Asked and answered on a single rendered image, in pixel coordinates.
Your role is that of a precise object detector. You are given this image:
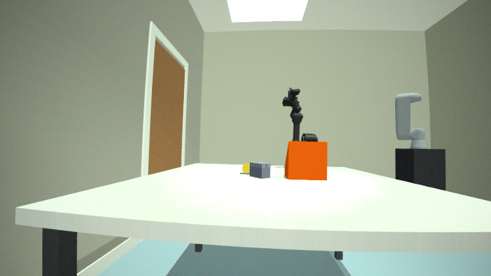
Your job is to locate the gold coin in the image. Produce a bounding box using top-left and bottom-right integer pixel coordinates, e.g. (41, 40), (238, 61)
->
(242, 163), (250, 174)

